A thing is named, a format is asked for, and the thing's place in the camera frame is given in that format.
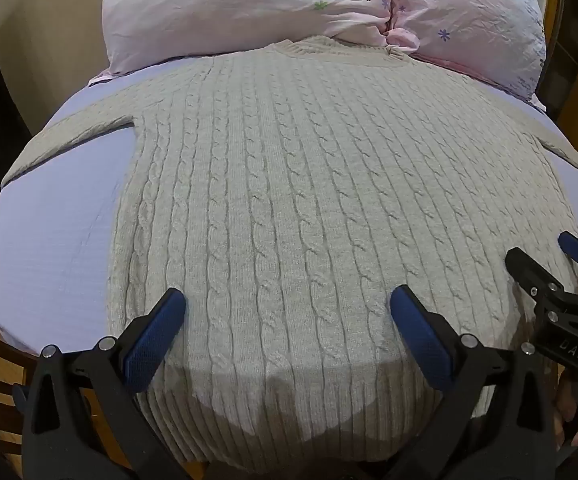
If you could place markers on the pink floral pillow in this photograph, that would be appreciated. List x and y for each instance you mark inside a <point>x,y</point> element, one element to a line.
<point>469,20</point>
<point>249,5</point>

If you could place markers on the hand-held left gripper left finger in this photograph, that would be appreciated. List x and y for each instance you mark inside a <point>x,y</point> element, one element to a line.
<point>153,341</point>

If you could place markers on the lavender bed sheet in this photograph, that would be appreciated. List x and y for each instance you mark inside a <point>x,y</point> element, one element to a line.
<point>59,230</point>

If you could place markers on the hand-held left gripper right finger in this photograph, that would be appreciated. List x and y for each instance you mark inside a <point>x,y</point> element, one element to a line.
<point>420,341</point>

